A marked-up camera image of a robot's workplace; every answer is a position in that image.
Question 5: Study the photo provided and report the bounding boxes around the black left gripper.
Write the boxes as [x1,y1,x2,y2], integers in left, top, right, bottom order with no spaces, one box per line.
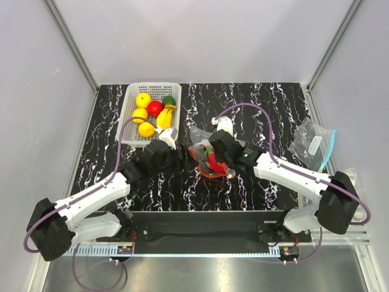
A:
[151,144,199,177]

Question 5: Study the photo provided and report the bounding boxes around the pink dragon fruit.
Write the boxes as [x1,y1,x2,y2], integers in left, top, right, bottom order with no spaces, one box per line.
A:
[204,145,225,173]

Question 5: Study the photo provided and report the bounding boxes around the clear bag with orange zipper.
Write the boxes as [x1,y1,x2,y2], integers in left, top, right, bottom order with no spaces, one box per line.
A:
[188,126,235,179]

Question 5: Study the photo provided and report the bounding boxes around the white plastic perforated basket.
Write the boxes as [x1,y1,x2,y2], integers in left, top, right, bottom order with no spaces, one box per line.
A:
[115,82,182,148]

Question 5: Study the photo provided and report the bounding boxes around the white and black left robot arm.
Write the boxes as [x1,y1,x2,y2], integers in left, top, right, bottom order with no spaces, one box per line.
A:
[23,140,189,262]

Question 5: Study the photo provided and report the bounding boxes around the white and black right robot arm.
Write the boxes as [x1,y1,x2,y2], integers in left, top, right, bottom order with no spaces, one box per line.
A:
[209,130,359,241]

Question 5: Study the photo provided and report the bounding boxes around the yellow orange fruit top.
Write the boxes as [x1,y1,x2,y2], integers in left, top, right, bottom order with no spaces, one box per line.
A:
[136,92,152,108]

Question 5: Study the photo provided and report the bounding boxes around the clear bag with blue zipper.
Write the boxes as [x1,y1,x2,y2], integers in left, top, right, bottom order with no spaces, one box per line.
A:
[288,117,337,172]

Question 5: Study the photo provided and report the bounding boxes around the clear bag of round items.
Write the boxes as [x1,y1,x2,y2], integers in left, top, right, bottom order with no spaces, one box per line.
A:
[346,167,365,223]

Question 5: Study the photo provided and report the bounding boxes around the small yellow fruit middle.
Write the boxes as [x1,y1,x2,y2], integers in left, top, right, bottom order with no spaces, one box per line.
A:
[138,122,155,138]

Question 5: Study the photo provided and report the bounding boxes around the yellow banana bunch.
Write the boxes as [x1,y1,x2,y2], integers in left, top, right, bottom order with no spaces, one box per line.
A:
[156,105,177,130]

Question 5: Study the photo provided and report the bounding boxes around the yellow lemon fruit lower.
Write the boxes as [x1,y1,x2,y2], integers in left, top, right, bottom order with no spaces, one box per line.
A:
[132,108,148,124]

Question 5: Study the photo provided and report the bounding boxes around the red apple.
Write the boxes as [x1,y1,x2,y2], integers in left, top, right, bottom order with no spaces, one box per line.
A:
[147,100,164,117]

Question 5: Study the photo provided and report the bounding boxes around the green avocado fruit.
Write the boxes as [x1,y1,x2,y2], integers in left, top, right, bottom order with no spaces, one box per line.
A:
[162,96,176,106]

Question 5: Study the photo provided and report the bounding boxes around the black marble pattern mat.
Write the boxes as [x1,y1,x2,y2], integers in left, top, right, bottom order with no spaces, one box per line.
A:
[71,83,309,211]

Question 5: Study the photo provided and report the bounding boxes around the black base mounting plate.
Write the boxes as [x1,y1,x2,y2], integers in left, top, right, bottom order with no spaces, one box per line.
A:
[98,210,312,255]

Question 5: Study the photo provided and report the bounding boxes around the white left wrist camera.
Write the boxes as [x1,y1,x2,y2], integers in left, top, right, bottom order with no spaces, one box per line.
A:
[159,127,178,150]

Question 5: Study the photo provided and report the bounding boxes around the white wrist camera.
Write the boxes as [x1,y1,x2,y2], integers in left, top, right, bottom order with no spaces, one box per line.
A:
[212,116,233,137]
[159,127,178,150]

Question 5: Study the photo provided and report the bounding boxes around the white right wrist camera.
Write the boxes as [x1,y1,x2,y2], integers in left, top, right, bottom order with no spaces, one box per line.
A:
[212,116,233,137]

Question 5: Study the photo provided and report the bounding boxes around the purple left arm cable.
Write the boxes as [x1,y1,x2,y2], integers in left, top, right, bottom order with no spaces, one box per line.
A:
[23,117,162,254]

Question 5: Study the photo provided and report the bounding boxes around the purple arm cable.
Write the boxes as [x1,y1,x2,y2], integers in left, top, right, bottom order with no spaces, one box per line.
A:
[23,117,162,254]
[215,102,372,225]

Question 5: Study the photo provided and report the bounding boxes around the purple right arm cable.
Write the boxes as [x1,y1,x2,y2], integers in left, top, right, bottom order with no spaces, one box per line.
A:
[215,102,372,225]

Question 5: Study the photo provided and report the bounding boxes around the white slotted cable duct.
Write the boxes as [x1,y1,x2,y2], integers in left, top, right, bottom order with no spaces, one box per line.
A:
[75,245,134,257]

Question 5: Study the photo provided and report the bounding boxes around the purple floor cable loop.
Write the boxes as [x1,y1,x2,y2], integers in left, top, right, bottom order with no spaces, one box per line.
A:
[72,243,127,290]

